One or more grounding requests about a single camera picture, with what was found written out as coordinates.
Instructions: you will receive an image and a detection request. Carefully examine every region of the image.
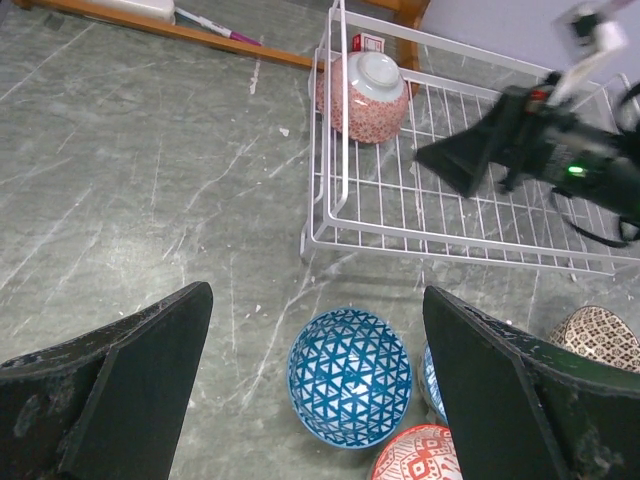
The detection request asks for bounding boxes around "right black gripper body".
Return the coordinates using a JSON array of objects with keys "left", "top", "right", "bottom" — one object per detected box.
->
[{"left": 501, "top": 72, "right": 625, "bottom": 195}]

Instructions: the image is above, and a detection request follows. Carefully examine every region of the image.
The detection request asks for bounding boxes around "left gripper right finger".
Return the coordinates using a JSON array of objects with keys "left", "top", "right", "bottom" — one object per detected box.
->
[{"left": 423, "top": 286, "right": 639, "bottom": 479}]

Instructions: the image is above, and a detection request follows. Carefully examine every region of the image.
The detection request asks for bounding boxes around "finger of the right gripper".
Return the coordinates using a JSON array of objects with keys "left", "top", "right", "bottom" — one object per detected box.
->
[{"left": 415, "top": 87, "right": 525, "bottom": 198}]

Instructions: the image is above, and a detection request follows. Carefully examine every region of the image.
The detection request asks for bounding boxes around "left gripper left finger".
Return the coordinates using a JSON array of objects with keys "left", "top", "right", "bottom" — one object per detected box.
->
[{"left": 1, "top": 282, "right": 213, "bottom": 479}]

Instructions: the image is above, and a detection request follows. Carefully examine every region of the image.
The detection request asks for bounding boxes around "red swirl pattern bowl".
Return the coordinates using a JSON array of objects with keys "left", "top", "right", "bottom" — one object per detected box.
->
[{"left": 367, "top": 424, "right": 463, "bottom": 480}]

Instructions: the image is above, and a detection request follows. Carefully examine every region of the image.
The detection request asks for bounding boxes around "pink floral pattern bowl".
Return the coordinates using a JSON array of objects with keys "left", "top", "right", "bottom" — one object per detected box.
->
[{"left": 315, "top": 51, "right": 409, "bottom": 144}]

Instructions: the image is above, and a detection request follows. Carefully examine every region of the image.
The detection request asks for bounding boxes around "brown lattice pattern bowl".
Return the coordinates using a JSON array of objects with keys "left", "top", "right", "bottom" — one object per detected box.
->
[{"left": 548, "top": 306, "right": 639, "bottom": 373}]

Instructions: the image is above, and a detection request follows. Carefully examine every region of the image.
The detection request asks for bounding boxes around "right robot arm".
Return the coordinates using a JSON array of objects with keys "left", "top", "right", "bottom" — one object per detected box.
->
[{"left": 415, "top": 72, "right": 639, "bottom": 248}]

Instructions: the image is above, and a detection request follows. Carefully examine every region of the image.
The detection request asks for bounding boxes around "wooden shelf rack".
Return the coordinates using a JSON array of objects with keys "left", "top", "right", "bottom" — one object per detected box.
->
[{"left": 1, "top": 1, "right": 431, "bottom": 71}]

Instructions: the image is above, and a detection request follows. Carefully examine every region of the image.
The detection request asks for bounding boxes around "blue wave pattern bowl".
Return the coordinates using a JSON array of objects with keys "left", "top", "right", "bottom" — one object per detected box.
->
[{"left": 421, "top": 343, "right": 448, "bottom": 425}]

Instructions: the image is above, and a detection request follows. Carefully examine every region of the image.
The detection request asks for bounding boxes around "small red white box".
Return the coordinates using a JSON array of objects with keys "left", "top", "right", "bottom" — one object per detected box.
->
[{"left": 351, "top": 32, "right": 385, "bottom": 53}]

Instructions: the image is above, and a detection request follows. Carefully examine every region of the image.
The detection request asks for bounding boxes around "blue triangle pattern bowl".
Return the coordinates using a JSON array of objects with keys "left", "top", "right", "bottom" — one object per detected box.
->
[{"left": 286, "top": 307, "right": 412, "bottom": 450}]

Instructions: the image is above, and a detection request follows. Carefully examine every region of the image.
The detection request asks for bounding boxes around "pink white marker pen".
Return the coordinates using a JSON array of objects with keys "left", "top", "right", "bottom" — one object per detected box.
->
[{"left": 174, "top": 7, "right": 262, "bottom": 46}]

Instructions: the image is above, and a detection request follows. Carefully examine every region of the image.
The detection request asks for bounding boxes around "white eraser block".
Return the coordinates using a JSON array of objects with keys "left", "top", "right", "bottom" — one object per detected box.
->
[{"left": 89, "top": 0, "right": 175, "bottom": 25}]

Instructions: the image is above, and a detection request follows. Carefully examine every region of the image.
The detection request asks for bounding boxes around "white wire dish rack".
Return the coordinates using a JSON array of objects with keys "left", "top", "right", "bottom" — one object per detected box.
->
[{"left": 300, "top": 1, "right": 639, "bottom": 275}]

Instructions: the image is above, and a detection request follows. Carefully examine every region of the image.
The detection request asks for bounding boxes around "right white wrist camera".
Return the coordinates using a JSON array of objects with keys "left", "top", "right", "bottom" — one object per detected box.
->
[{"left": 549, "top": 1, "right": 631, "bottom": 105}]

